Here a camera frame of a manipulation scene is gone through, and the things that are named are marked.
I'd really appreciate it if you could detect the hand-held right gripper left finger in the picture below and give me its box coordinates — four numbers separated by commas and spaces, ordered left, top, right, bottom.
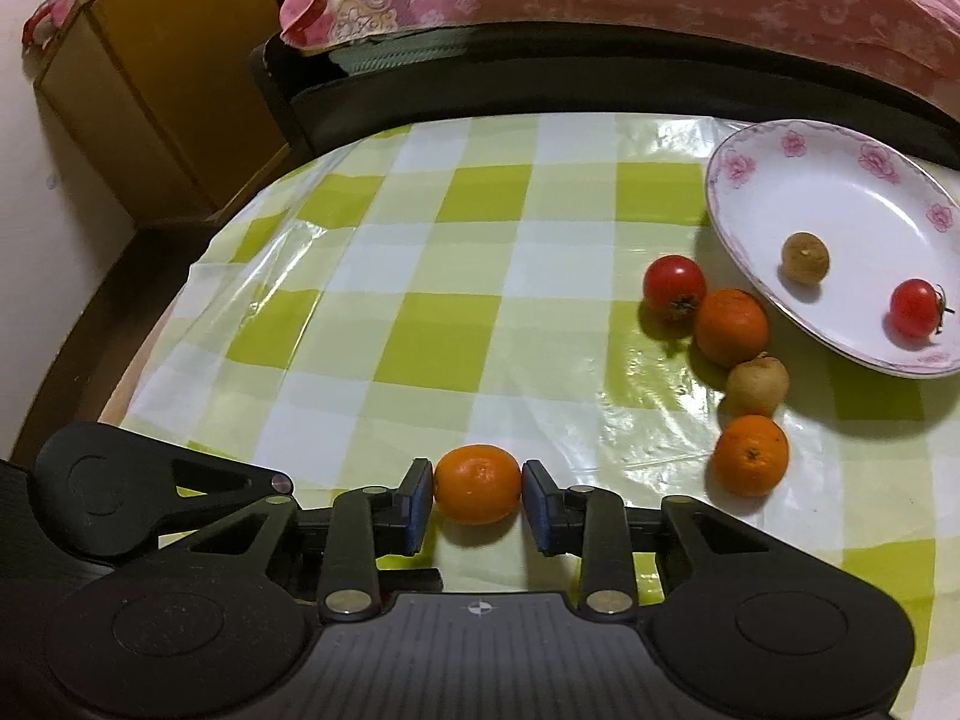
187, 457, 443, 622

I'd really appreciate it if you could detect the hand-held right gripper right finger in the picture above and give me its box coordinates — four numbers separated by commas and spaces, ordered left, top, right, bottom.
521, 459, 758, 622

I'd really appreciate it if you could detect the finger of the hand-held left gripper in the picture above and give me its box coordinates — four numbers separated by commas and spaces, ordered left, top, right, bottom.
159, 441, 295, 537

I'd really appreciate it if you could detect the mandarin orange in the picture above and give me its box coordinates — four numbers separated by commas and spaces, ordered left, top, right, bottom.
433, 445, 524, 527
693, 287, 771, 368
712, 415, 791, 498

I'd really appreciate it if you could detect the small brown round fruit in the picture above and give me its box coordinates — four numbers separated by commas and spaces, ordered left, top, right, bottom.
724, 352, 791, 419
781, 232, 830, 284

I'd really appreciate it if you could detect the small red tomato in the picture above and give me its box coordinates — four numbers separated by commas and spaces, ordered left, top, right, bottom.
643, 255, 708, 321
889, 278, 955, 340

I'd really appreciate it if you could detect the white floral rim plate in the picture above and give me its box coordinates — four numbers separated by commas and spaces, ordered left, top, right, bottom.
705, 120, 960, 380

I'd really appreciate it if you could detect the green white checkered tablecloth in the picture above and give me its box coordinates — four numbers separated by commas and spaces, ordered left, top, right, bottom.
97, 111, 960, 691

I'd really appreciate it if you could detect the yellow wooden cabinet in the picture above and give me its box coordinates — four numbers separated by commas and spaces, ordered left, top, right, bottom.
34, 0, 295, 220

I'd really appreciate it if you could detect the grey mattress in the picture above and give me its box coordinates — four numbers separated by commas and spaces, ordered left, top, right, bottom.
330, 28, 466, 72

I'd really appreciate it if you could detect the dark wooden bed frame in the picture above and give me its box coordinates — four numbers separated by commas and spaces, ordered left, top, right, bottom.
247, 21, 960, 173

